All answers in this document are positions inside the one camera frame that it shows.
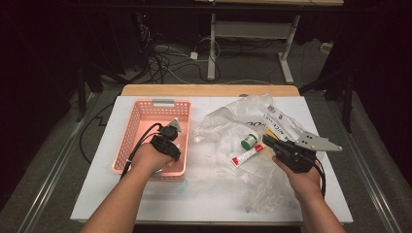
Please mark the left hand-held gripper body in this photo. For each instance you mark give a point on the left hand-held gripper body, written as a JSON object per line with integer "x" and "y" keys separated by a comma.
{"x": 168, "y": 133}

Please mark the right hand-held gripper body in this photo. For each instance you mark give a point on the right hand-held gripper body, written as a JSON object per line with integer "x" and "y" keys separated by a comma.
{"x": 296, "y": 157}

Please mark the red and white tube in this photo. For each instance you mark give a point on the red and white tube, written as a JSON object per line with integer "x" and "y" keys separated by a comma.
{"x": 247, "y": 155}

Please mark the pink plastic basket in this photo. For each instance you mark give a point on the pink plastic basket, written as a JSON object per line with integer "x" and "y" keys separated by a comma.
{"x": 145, "y": 116}

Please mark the clear plastic bag with smiley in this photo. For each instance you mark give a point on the clear plastic bag with smiley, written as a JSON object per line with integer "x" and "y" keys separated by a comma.
{"x": 226, "y": 129}

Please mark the person's right hand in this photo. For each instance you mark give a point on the person's right hand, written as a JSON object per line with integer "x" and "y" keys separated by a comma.
{"x": 304, "y": 184}

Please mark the person's left hand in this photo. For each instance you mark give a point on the person's left hand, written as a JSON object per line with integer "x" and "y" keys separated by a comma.
{"x": 149, "y": 158}

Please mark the black stand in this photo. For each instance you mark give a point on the black stand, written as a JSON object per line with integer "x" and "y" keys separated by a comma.
{"x": 348, "y": 97}
{"x": 81, "y": 93}

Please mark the white power adapter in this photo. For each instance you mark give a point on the white power adapter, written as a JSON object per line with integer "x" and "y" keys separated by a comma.
{"x": 194, "y": 55}

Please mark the white board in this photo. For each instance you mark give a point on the white board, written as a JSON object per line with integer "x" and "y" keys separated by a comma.
{"x": 103, "y": 194}

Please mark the white power strip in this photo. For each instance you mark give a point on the white power strip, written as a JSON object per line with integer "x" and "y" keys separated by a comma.
{"x": 326, "y": 48}

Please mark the metal floor rail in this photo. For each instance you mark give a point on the metal floor rail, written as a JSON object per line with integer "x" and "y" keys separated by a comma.
{"x": 48, "y": 181}
{"x": 375, "y": 194}

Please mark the white metal desk frame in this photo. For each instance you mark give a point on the white metal desk frame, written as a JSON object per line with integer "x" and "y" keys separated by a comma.
{"x": 212, "y": 48}

